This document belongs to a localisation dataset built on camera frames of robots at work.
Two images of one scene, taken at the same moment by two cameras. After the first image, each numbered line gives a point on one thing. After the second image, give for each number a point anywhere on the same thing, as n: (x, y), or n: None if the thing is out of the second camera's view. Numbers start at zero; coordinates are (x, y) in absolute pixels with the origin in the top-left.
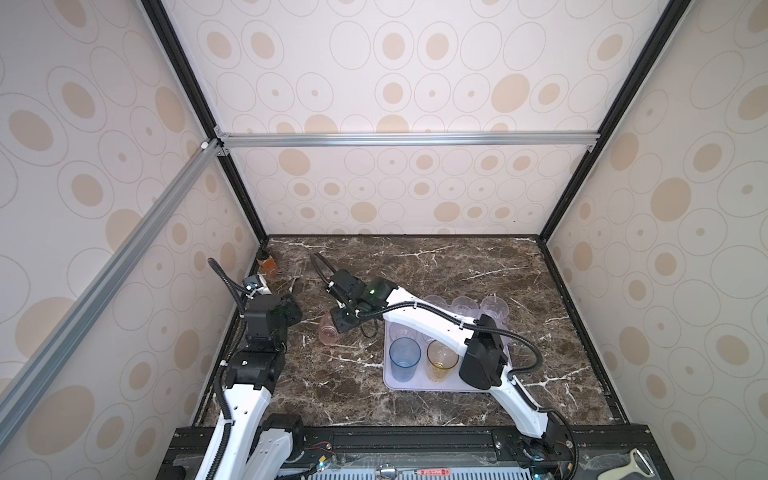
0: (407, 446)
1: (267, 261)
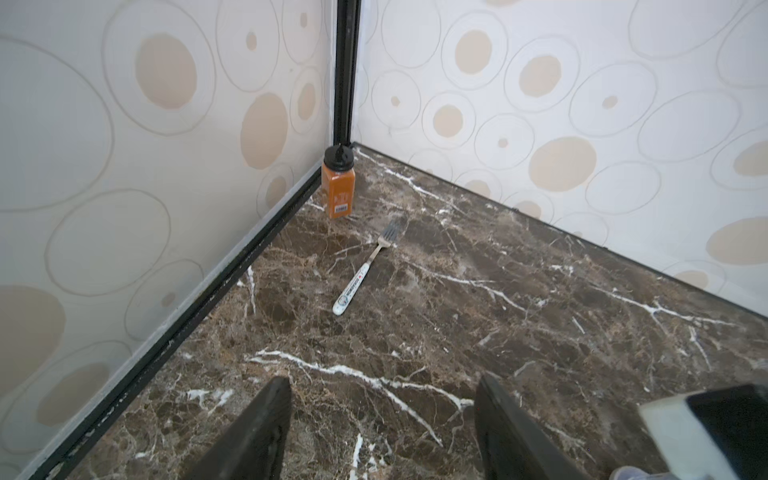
0: None
1: (338, 181)
